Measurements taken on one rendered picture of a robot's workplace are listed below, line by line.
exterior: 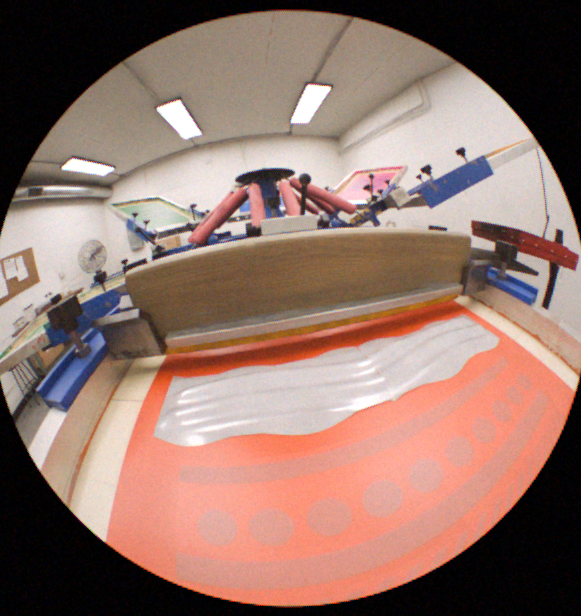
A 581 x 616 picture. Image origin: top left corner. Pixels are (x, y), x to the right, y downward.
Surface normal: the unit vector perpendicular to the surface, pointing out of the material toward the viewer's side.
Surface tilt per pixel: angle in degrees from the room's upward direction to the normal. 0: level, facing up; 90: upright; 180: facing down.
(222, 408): 33
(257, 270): 90
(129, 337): 90
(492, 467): 0
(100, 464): 0
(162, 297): 90
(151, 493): 0
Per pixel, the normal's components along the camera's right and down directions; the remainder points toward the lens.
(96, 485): -0.11, -0.89
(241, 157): 0.17, 0.42
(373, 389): 0.02, -0.50
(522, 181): -0.98, 0.17
